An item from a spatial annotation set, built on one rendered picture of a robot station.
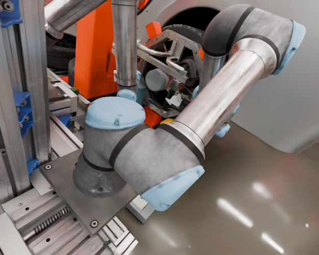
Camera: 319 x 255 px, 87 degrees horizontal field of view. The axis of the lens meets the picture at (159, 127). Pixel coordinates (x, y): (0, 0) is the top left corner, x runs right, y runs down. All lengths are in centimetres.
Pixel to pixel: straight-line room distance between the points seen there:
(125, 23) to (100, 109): 33
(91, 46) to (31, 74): 77
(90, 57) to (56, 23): 46
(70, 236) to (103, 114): 31
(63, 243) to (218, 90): 48
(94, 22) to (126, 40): 58
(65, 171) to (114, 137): 23
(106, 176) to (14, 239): 21
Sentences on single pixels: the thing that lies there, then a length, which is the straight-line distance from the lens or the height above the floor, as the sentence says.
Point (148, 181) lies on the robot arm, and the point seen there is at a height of 100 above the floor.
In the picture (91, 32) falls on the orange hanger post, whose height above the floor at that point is 97.
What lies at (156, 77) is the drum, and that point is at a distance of 107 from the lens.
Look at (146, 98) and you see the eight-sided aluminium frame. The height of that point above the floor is 62.
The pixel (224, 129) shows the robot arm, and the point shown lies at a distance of 87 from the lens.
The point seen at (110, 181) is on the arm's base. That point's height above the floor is 87.
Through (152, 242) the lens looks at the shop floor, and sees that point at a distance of 137.
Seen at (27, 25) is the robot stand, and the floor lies 112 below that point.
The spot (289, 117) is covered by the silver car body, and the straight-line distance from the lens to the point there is 129.
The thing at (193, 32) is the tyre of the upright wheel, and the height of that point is 116.
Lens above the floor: 124
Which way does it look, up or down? 35 degrees down
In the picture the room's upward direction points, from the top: 24 degrees clockwise
